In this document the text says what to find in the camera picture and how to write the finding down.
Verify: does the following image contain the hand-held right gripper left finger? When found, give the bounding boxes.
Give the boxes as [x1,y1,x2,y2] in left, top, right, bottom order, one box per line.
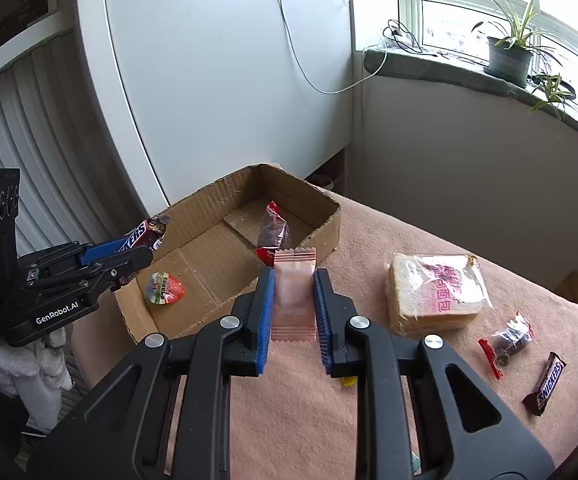
[26,266,276,480]

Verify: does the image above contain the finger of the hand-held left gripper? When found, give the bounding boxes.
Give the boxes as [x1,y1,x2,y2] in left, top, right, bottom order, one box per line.
[32,249,153,293]
[19,236,139,277]

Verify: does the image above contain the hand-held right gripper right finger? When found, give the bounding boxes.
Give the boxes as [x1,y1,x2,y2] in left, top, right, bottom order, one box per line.
[314,268,556,480]

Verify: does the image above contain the brown chocolate bar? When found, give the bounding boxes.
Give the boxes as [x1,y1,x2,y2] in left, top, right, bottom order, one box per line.
[110,215,171,292]
[522,352,567,417]

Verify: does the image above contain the pink snack packet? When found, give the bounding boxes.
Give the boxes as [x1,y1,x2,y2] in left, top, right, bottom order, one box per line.
[270,247,318,343]

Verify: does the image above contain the clear red-ended snack packet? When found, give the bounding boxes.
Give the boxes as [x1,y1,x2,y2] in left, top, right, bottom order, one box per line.
[478,311,534,380]
[255,201,290,267]

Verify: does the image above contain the colourful egg-shaped candy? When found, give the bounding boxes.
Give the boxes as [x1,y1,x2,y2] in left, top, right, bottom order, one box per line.
[146,271,187,307]

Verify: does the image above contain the white cloth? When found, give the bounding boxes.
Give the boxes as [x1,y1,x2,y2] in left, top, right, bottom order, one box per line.
[0,327,75,433]

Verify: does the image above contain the bagged sliced bread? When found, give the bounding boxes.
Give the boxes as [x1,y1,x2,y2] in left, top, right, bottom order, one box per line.
[386,252,494,338]

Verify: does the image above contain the white ribbed panel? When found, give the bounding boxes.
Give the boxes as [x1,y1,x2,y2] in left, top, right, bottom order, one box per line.
[0,30,135,261]

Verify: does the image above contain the white cabinet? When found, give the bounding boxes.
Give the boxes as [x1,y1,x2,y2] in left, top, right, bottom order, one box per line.
[76,0,355,216]

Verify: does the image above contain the small brown cardboard box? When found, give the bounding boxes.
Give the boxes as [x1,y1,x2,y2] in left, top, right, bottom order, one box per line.
[554,272,578,316]

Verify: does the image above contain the potted spider plant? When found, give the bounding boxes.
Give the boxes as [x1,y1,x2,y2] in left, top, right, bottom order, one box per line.
[471,0,564,88]

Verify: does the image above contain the small green plant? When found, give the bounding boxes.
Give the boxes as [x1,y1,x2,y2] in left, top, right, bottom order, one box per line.
[529,74,577,128]

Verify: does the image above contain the white cable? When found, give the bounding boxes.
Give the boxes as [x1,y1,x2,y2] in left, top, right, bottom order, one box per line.
[279,0,389,95]

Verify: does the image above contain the black cable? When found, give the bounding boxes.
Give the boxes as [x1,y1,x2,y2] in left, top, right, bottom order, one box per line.
[381,20,440,56]

